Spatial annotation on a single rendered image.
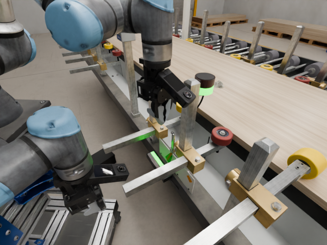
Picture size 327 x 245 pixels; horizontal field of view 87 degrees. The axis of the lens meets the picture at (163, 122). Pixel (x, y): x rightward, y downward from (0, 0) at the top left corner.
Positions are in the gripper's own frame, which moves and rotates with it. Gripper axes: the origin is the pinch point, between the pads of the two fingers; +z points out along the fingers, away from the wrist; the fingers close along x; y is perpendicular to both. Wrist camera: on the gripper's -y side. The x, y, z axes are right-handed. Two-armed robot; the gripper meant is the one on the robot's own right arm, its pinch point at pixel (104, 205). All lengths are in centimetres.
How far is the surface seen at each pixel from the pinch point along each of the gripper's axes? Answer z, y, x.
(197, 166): -3.6, -31.9, 5.0
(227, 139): -7.9, -47.0, 3.7
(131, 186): -3.4, -9.2, 0.6
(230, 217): -13.4, -23.5, 24.7
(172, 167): -3.4, -24.0, 1.0
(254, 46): -14, -140, -58
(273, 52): -2, -181, -62
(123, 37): -34, -31, -51
